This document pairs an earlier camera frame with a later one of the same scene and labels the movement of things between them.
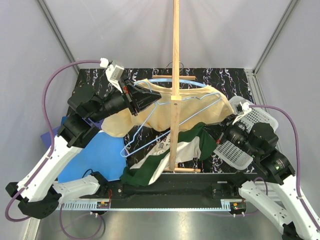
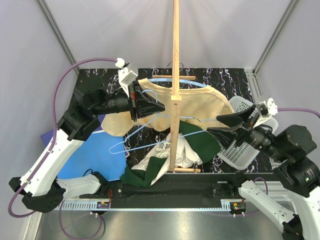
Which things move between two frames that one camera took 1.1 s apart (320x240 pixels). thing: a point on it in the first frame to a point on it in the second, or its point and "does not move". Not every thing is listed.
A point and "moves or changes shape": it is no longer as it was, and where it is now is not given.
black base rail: [184, 187] does not move
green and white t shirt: [197, 142] moves or changes shape
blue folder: [104, 153] does not move
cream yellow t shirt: [199, 104] does not move
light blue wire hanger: [123, 152] to [157, 114]
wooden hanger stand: [176, 98] does not move
